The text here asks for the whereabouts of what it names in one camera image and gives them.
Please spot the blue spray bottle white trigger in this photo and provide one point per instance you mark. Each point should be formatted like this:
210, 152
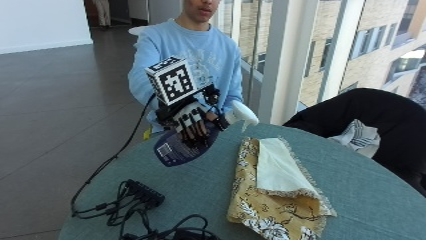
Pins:
187, 150

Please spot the small yellow tag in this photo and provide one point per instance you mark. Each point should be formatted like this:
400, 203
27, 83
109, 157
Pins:
147, 134

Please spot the white cube with black markers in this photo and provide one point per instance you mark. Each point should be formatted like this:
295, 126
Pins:
174, 80

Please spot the black hub box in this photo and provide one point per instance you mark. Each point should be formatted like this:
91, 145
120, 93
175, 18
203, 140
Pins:
146, 193

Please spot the person in light blue sweatshirt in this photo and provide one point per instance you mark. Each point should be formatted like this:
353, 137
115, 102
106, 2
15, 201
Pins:
200, 50

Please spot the yellow floral fringed cloth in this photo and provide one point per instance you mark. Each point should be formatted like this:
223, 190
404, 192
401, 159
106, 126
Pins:
275, 190

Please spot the white window pillar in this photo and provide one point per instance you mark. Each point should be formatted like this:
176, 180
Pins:
287, 60

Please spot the black power adapter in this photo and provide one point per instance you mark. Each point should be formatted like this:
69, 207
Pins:
188, 234

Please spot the white striped cloth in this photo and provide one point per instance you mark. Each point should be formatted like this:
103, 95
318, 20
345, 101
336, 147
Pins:
361, 138

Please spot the black jacket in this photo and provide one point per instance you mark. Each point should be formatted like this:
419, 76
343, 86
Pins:
377, 116

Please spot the black palm camera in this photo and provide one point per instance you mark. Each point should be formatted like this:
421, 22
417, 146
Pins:
211, 94

